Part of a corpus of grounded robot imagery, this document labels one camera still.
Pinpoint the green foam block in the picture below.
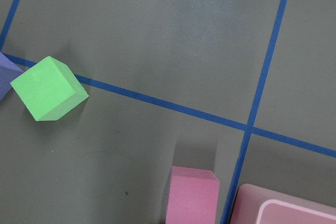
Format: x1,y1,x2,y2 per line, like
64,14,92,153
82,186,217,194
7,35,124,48
11,56,89,121

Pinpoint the purple foam block right side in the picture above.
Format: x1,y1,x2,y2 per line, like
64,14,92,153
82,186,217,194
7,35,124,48
1,53,23,100

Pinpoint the pink plastic bin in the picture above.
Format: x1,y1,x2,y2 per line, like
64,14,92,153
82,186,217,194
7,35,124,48
230,184,335,224

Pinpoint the pink foam block near bin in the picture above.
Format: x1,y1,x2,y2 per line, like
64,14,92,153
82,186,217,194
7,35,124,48
165,166,219,224

